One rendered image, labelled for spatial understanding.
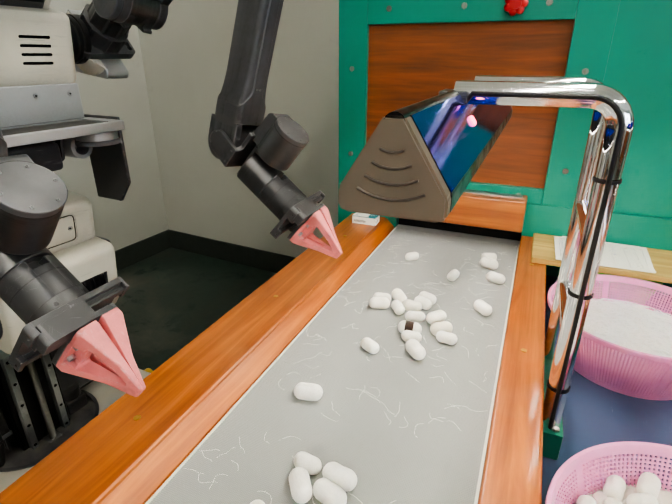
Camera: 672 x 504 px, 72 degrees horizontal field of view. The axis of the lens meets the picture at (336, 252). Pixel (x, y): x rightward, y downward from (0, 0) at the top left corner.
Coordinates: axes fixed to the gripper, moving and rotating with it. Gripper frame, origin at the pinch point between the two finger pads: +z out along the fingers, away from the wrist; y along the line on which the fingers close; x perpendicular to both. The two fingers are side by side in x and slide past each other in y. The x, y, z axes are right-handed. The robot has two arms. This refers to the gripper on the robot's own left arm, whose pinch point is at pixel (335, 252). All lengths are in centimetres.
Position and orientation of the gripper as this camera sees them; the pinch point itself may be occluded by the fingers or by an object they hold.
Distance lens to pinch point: 72.9
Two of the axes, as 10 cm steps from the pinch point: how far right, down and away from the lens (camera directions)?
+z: 7.0, 7.1, -0.2
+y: 3.9, -3.6, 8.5
